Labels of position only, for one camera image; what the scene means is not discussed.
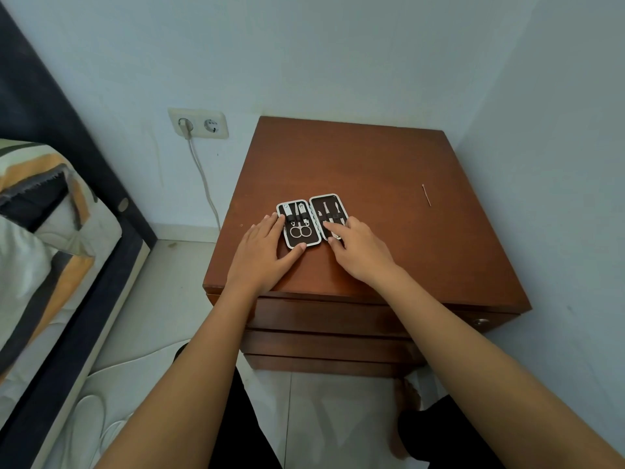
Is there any person's left hand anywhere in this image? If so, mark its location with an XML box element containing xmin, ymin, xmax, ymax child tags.
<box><xmin>224</xmin><ymin>213</ymin><xmax>308</xmax><ymax>300</ymax></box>

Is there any person's right hand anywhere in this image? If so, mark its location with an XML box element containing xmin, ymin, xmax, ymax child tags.
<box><xmin>327</xmin><ymin>216</ymin><xmax>409</xmax><ymax>292</ymax></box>

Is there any checkered manicure kit case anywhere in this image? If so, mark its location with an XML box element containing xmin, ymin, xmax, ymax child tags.
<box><xmin>275</xmin><ymin>193</ymin><xmax>348</xmax><ymax>249</ymax></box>

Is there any brown wooden drawer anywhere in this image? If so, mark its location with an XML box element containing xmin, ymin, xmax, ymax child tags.
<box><xmin>240</xmin><ymin>329</ymin><xmax>426</xmax><ymax>365</ymax></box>
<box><xmin>249</xmin><ymin>296</ymin><xmax>521</xmax><ymax>337</ymax></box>
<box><xmin>243</xmin><ymin>354</ymin><xmax>421</xmax><ymax>379</ymax></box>

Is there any person's left forearm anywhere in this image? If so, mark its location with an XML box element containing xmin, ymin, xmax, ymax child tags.
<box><xmin>95</xmin><ymin>281</ymin><xmax>264</xmax><ymax>469</ymax></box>

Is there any person's right forearm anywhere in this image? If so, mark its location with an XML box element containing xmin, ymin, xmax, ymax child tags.
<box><xmin>378</xmin><ymin>267</ymin><xmax>625</xmax><ymax>469</ymax></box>

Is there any brown wooden nightstand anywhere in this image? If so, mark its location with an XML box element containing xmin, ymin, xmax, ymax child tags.
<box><xmin>202</xmin><ymin>115</ymin><xmax>533</xmax><ymax>379</ymax></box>

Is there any person's left leg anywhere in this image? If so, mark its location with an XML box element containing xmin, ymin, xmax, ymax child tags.
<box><xmin>173</xmin><ymin>341</ymin><xmax>284</xmax><ymax>469</ymax></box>

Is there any person's leg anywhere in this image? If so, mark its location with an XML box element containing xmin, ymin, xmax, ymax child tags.
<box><xmin>173</xmin><ymin>341</ymin><xmax>284</xmax><ymax>469</ymax></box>
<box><xmin>393</xmin><ymin>378</ymin><xmax>507</xmax><ymax>469</ymax></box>

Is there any person's right leg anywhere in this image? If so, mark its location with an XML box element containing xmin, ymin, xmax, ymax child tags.
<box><xmin>393</xmin><ymin>378</ymin><xmax>507</xmax><ymax>469</ymax></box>

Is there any white floor cloth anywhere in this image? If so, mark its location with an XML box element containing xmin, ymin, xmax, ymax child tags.
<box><xmin>44</xmin><ymin>339</ymin><xmax>191</xmax><ymax>469</ymax></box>

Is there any white slipper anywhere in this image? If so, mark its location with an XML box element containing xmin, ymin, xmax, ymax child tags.
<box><xmin>100</xmin><ymin>419</ymin><xmax>129</xmax><ymax>455</ymax></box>
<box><xmin>68</xmin><ymin>394</ymin><xmax>106</xmax><ymax>469</ymax></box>

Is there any bed with striped bedding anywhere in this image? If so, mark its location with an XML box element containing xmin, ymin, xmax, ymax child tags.
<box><xmin>0</xmin><ymin>2</ymin><xmax>158</xmax><ymax>469</ymax></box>

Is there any white cable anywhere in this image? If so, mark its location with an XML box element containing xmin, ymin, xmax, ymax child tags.
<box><xmin>187</xmin><ymin>137</ymin><xmax>222</xmax><ymax>230</ymax></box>

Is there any white double wall socket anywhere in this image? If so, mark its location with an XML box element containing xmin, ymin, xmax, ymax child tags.
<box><xmin>167</xmin><ymin>107</ymin><xmax>230</xmax><ymax>140</ymax></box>

